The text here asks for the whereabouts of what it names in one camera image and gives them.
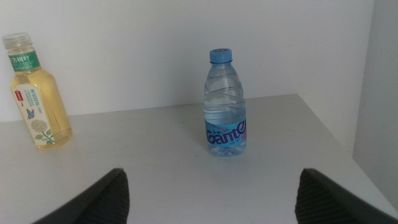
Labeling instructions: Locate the yellow tea bottle green label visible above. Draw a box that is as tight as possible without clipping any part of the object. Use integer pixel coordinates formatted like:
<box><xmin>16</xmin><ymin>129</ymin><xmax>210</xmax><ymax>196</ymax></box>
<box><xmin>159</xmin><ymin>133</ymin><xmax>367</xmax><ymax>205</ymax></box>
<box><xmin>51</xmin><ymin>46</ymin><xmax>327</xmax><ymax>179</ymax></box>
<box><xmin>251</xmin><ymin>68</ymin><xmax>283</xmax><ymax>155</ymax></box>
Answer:
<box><xmin>2</xmin><ymin>32</ymin><xmax>73</xmax><ymax>149</ymax></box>

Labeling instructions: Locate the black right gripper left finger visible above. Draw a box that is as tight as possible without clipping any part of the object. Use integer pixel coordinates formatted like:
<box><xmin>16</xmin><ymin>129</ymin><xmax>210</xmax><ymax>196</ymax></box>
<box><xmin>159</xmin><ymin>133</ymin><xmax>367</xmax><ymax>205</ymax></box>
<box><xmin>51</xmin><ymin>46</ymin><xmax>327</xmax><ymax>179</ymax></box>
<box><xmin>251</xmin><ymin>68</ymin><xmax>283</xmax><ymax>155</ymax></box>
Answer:
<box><xmin>32</xmin><ymin>168</ymin><xmax>130</xmax><ymax>224</ymax></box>

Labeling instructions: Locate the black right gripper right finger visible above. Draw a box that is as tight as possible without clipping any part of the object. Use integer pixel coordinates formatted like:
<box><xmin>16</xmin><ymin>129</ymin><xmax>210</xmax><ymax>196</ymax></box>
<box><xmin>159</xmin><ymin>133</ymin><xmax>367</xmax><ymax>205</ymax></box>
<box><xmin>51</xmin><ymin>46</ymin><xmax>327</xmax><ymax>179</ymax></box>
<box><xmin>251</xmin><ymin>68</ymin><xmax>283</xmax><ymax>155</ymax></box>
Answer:
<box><xmin>294</xmin><ymin>168</ymin><xmax>398</xmax><ymax>224</ymax></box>

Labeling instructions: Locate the clear water bottle blue cap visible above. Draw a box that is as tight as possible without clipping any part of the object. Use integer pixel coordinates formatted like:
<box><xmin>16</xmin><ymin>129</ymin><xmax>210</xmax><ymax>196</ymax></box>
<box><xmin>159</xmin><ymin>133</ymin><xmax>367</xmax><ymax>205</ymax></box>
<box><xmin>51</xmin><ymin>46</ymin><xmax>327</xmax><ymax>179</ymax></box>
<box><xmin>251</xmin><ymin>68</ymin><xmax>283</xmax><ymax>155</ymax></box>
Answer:
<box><xmin>203</xmin><ymin>48</ymin><xmax>248</xmax><ymax>157</ymax></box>

